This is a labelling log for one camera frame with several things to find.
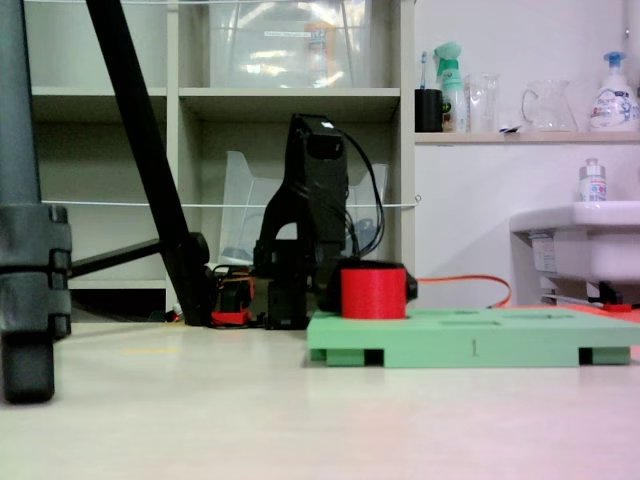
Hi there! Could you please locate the red cylinder block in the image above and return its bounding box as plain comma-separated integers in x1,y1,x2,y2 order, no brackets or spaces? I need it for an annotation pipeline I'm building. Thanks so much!
340,267,408,321

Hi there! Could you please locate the green shape sorter board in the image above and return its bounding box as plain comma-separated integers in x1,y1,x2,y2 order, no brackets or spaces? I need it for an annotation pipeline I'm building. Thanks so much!
305,306,640,370

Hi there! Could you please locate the red table clamp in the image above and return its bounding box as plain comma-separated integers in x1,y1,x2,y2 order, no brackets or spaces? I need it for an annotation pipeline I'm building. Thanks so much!
208,275,257,330

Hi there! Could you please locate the black cup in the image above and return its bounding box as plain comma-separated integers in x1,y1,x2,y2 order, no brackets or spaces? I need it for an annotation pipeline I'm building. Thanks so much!
414,88,445,134

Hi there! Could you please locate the green spray bottle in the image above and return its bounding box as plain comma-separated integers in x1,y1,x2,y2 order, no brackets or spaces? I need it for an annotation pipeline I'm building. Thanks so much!
432,41,470,134

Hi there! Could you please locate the beige shelf unit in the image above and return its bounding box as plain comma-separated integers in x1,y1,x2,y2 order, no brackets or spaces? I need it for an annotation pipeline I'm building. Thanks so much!
22,0,417,321

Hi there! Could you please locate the clear glass beaker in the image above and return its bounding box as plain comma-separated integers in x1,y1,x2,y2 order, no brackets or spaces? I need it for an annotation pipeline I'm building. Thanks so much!
466,73,502,134

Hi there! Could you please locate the white sink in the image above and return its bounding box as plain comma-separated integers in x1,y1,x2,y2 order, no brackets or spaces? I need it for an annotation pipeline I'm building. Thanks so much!
508,200,640,287

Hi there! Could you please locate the small clear sanitizer bottle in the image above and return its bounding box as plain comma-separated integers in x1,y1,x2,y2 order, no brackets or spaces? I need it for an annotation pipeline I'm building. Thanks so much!
578,157,608,204

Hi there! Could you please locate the black tripod brace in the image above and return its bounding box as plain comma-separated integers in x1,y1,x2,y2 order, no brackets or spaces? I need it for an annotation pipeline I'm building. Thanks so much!
68,238,162,280

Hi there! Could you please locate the clear glass pitcher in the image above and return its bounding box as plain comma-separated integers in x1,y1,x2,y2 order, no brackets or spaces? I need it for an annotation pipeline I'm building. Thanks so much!
521,79,580,133

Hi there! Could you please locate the black tripod leg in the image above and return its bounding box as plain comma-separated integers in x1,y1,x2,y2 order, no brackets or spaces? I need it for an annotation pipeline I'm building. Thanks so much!
84,0,212,327
0,0,74,405

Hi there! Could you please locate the clear plastic storage box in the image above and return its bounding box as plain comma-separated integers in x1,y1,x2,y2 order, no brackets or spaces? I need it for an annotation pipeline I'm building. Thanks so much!
208,0,374,90

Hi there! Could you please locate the orange wire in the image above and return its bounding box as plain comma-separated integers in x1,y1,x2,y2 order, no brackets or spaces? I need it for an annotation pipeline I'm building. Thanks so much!
416,273,513,310

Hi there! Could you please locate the black motor cable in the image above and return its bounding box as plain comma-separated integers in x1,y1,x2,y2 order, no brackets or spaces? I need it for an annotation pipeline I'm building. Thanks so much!
335,127,386,259

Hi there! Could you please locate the wooden wall ledge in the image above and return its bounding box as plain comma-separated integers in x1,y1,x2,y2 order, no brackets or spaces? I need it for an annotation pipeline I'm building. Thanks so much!
414,130,640,147

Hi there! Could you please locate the white cord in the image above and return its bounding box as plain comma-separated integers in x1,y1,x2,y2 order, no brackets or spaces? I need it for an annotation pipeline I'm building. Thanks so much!
40,194,422,210

